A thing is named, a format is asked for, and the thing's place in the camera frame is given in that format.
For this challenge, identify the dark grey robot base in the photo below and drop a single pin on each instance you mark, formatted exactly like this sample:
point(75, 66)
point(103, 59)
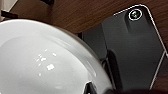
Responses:
point(133, 46)

